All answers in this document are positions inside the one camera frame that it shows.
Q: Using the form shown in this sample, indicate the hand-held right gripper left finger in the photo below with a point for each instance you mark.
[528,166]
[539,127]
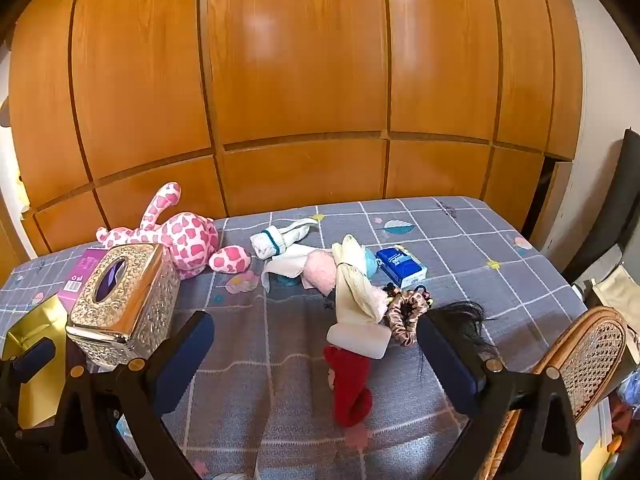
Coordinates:
[185,355]

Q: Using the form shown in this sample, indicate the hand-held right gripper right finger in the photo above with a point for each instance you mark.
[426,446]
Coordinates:
[445,360]

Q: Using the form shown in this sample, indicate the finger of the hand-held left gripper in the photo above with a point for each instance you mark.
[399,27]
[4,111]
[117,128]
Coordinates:
[32,360]

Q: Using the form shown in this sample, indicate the gold box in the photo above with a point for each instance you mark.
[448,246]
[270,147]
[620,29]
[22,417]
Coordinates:
[35,320]

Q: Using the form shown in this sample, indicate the brown satin scrunchie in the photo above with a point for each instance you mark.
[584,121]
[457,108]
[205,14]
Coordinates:
[400,310]

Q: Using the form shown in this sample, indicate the cream sock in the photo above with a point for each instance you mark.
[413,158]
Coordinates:
[357,300]
[352,252]

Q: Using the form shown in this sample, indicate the blue tissue packet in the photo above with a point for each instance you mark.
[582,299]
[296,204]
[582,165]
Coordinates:
[400,262]

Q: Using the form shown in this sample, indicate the white sock with striped cuff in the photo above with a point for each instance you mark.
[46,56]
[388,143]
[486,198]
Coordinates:
[267,245]

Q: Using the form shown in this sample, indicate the white cloth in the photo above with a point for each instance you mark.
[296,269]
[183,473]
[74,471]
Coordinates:
[287,262]

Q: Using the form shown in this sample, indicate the pink fluffy sock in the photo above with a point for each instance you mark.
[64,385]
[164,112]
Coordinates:
[320,270]

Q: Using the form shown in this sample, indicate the black wig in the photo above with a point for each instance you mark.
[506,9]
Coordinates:
[467,322]

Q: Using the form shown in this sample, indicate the silver embossed tissue box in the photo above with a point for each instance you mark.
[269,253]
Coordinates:
[135,305]

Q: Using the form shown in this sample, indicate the grey checked bed sheet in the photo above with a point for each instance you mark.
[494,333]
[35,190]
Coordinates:
[280,340]

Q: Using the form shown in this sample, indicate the red plush sock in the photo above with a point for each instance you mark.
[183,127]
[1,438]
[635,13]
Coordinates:
[350,390]

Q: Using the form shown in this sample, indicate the purple carton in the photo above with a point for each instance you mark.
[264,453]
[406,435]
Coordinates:
[82,270]

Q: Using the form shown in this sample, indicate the pink spotted plush toy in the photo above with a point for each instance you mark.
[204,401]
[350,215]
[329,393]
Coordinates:
[185,235]

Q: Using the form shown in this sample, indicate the rattan chair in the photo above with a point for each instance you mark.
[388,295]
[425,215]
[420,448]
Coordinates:
[595,355]

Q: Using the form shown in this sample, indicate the yellow plush toy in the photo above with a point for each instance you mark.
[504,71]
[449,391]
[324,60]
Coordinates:
[22,190]

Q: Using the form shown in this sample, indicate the cream cloth bag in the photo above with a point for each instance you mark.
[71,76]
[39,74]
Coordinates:
[622,290]

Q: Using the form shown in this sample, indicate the black panel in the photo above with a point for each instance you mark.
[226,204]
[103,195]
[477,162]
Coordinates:
[620,200]

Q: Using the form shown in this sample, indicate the wooden wardrobe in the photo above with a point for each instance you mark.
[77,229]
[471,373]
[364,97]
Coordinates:
[300,60]

